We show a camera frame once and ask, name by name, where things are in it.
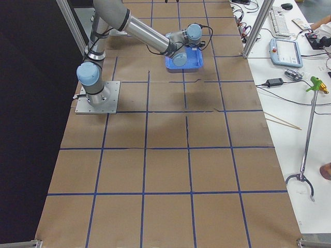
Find aluminium frame post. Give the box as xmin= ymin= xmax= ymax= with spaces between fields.
xmin=56 ymin=0 xmax=88 ymax=56

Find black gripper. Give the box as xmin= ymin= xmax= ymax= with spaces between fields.
xmin=185 ymin=41 xmax=206 ymax=51

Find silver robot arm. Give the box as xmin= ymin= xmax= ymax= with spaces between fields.
xmin=72 ymin=1 xmax=220 ymax=114

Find metal reacher grabber tool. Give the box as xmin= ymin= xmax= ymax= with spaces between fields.
xmin=285 ymin=76 xmax=329 ymax=202

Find black power adapter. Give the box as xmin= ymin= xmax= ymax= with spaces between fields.
xmin=265 ymin=78 xmax=284 ymax=88

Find white keyboard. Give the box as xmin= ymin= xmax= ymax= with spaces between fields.
xmin=269 ymin=6 xmax=291 ymax=38

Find blue plastic tray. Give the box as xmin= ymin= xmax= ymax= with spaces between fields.
xmin=165 ymin=47 xmax=204 ymax=73

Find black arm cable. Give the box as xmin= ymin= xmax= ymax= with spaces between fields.
xmin=146 ymin=23 xmax=214 ymax=55

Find teach pendant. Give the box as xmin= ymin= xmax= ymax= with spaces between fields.
xmin=269 ymin=38 xmax=303 ymax=68

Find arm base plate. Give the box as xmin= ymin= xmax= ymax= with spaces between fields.
xmin=109 ymin=28 xmax=128 ymax=36
xmin=75 ymin=81 xmax=121 ymax=114

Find wooden chopsticks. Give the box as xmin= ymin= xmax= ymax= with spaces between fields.
xmin=264 ymin=112 xmax=302 ymax=130

